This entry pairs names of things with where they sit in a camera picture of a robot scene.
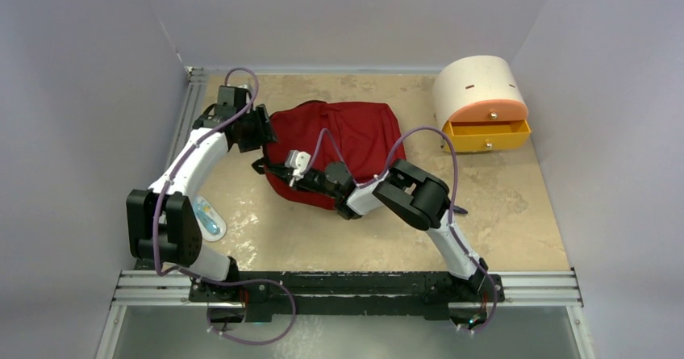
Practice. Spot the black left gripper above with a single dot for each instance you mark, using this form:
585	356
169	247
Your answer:
264	135

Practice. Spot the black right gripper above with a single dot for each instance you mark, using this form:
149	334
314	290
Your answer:
281	172

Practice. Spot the red student backpack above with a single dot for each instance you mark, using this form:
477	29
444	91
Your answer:
363	134

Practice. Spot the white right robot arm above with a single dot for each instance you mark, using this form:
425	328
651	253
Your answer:
420	199

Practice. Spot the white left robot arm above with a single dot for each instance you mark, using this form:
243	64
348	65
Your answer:
163	227

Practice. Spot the white blue oval case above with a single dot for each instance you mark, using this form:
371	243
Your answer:
211	224

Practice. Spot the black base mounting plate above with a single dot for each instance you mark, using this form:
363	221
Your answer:
433	295

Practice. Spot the small dark marker cap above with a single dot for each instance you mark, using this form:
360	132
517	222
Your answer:
460	210

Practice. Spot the cream rounded drawer cabinet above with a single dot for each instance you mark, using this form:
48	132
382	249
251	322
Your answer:
476	78

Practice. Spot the orange upper drawer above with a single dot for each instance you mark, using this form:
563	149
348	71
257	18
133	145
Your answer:
452	114

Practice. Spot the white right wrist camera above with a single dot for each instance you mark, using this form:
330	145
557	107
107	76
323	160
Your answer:
298	162

